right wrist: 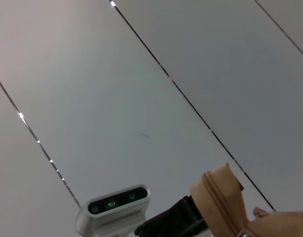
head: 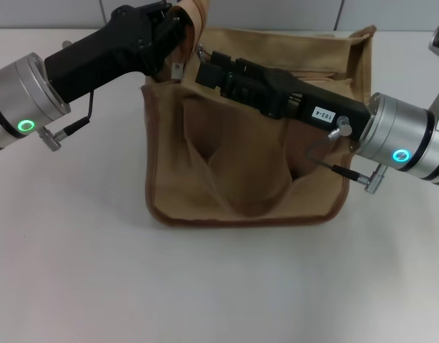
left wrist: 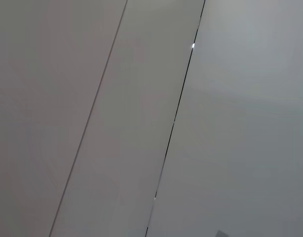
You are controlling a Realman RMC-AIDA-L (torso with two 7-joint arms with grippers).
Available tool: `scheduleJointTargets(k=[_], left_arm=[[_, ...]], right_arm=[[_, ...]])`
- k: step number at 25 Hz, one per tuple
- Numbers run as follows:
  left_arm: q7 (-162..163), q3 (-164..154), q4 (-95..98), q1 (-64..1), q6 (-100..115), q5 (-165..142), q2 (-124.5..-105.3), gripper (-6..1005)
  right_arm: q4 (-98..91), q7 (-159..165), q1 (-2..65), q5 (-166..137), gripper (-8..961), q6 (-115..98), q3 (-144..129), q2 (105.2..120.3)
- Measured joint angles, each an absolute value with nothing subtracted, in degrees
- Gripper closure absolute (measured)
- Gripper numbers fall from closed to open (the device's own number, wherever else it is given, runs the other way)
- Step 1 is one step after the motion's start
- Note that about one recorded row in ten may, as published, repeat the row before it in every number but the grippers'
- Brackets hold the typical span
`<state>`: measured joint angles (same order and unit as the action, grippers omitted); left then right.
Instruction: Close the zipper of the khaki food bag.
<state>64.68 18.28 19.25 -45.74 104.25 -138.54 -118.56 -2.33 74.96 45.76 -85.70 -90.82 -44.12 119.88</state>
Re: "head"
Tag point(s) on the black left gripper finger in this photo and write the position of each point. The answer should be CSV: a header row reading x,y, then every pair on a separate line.
x,y
158,10
169,39

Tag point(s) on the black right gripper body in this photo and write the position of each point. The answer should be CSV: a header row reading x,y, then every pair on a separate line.
x,y
294,96

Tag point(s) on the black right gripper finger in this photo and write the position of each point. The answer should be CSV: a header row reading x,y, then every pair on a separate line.
x,y
248,68
241,89

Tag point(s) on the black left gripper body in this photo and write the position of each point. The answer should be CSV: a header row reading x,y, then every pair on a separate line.
x,y
98,53

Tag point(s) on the khaki canvas food bag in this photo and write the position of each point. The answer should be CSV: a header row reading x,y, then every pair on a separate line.
x,y
248,168

